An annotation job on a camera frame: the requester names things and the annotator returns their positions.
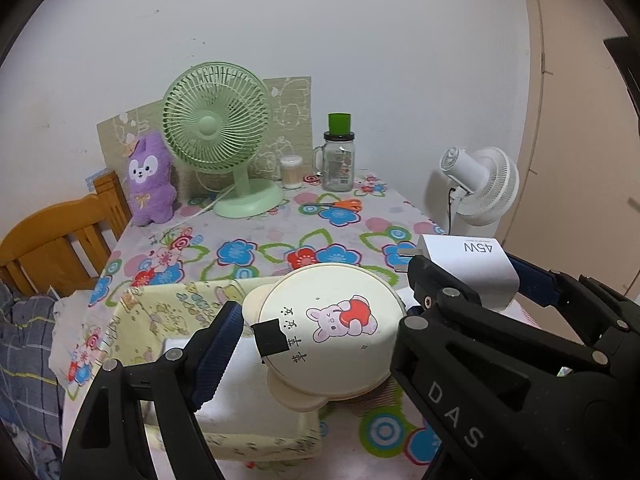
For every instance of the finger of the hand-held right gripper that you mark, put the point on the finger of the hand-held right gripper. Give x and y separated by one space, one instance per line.
440 360
537 280

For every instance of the green desk fan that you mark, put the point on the green desk fan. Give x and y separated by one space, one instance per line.
215 125

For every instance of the beige printed panel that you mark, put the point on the beige printed panel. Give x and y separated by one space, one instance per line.
290 110
120 135

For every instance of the black object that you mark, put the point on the black object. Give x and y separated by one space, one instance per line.
625 80

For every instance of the cotton swab container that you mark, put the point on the cotton swab container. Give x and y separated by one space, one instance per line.
291 172

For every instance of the glass jar mug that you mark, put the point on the glass jar mug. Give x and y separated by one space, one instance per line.
337 167

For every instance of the cream bear-shaped lid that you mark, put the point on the cream bear-shaped lid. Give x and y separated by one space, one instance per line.
330 320

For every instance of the white standing fan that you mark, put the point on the white standing fan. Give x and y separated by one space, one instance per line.
487 180

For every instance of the green plastic cap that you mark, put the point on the green plastic cap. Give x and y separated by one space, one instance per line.
340 124

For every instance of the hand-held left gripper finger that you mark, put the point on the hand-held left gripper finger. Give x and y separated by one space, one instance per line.
215 360

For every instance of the purple plush toy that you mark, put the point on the purple plush toy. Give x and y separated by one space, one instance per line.
150 185

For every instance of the wooden chair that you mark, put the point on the wooden chair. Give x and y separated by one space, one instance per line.
55 240

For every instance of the beige wardrobe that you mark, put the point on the beige wardrobe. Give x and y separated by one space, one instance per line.
580 135

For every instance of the floral tablecloth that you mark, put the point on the floral tablecloth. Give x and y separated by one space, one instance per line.
300 240

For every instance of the blue plaid cloth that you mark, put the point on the blue plaid cloth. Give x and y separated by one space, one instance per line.
25 350

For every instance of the white wall charger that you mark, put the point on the white wall charger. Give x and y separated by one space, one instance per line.
475 260

